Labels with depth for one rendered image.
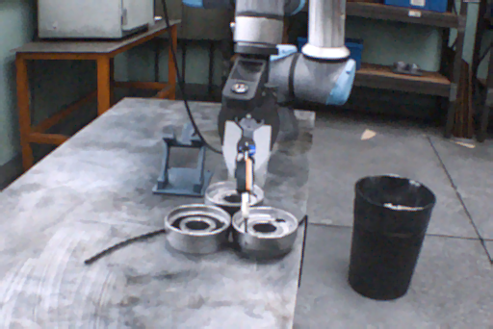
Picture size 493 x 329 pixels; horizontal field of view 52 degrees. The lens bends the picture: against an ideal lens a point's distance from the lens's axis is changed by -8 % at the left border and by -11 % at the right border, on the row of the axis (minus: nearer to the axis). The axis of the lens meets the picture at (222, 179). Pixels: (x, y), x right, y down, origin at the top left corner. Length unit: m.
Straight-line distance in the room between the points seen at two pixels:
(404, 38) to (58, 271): 4.34
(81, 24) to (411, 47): 2.92
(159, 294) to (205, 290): 0.07
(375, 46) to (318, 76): 3.58
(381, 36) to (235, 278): 4.19
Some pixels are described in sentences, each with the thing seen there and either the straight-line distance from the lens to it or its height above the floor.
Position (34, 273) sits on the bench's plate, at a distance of 0.84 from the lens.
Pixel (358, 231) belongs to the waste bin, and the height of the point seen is 0.27.
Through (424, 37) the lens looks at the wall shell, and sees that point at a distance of 4.93.
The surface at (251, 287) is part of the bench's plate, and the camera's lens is 0.79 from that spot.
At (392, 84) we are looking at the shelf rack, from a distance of 4.35.
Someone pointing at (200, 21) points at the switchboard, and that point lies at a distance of 4.72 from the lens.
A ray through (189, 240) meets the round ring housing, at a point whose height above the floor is 0.83.
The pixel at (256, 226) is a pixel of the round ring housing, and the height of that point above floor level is 0.82.
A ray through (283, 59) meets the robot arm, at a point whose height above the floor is 1.01.
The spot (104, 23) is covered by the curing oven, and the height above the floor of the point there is 0.89.
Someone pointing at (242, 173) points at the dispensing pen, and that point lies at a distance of 0.86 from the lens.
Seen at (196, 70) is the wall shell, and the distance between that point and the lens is 5.04.
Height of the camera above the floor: 1.24
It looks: 23 degrees down
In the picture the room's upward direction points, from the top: 2 degrees clockwise
